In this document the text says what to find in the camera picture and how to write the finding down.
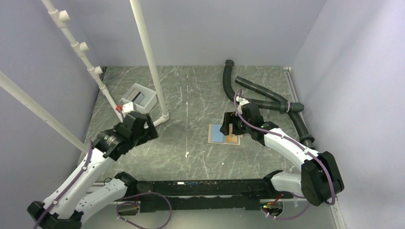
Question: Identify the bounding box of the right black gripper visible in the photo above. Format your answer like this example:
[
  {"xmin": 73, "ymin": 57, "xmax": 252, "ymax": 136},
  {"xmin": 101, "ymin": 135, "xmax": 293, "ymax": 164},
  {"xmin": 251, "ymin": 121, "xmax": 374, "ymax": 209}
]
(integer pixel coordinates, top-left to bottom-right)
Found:
[{"xmin": 220, "ymin": 112, "xmax": 252, "ymax": 135}]

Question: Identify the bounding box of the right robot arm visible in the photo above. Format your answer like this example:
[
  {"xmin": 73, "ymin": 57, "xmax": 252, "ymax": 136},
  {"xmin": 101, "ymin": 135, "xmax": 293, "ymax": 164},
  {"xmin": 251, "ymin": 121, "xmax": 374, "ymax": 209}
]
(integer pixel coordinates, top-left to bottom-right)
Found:
[{"xmin": 220, "ymin": 103, "xmax": 344, "ymax": 206}]

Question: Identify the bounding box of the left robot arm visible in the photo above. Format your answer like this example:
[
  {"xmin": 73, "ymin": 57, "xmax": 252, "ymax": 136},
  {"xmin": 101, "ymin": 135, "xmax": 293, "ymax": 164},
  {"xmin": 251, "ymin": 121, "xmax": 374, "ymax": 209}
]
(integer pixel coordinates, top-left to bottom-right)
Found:
[{"xmin": 27, "ymin": 111, "xmax": 158, "ymax": 229}]

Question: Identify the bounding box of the white plastic card tray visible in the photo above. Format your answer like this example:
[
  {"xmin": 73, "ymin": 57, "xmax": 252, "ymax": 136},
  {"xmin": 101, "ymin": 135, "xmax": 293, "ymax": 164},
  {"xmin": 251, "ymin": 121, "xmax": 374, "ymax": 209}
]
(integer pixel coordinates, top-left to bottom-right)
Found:
[{"xmin": 121, "ymin": 83, "xmax": 157, "ymax": 114}]

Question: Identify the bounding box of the cards stack in tray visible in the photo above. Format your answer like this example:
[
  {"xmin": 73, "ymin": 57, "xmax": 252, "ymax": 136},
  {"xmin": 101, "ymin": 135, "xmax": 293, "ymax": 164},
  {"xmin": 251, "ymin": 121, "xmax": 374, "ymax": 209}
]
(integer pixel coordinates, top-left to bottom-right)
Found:
[{"xmin": 124, "ymin": 88, "xmax": 144, "ymax": 104}]

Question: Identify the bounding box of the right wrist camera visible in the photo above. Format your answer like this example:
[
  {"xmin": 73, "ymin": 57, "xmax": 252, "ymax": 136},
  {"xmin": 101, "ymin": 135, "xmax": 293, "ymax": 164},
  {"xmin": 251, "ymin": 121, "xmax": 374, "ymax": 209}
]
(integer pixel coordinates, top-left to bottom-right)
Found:
[{"xmin": 235, "ymin": 96, "xmax": 249, "ymax": 109}]

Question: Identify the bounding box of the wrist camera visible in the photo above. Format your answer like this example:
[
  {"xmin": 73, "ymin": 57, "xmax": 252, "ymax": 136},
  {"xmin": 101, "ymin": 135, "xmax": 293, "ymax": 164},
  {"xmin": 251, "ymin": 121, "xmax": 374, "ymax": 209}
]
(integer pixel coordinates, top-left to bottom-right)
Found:
[
  {"xmin": 115, "ymin": 102, "xmax": 136, "ymax": 115},
  {"xmin": 235, "ymin": 96, "xmax": 249, "ymax": 109}
]

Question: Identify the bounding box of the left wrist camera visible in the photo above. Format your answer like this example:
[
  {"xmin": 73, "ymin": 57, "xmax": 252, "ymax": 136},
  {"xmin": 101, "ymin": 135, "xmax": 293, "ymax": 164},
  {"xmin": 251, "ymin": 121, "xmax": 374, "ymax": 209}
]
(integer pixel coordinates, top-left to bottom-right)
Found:
[{"xmin": 115, "ymin": 102, "xmax": 136, "ymax": 115}]

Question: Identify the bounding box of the black corrugated hose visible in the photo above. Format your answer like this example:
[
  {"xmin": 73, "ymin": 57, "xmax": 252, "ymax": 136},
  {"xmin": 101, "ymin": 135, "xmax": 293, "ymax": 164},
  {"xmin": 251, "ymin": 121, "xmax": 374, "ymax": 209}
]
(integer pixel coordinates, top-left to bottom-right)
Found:
[{"xmin": 222, "ymin": 60, "xmax": 315, "ymax": 150}]

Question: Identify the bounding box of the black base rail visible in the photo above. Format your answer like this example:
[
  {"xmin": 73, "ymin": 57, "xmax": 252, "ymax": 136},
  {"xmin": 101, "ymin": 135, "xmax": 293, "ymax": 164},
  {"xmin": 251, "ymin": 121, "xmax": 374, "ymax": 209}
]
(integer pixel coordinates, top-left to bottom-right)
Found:
[{"xmin": 119, "ymin": 177, "xmax": 292, "ymax": 213}]

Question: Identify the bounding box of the white PVC pipe frame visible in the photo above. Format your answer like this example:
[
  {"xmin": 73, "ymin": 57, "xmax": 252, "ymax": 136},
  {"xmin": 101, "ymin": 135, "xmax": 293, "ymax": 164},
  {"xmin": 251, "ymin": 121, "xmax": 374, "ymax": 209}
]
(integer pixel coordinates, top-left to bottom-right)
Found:
[{"xmin": 0, "ymin": 0, "xmax": 170, "ymax": 152}]

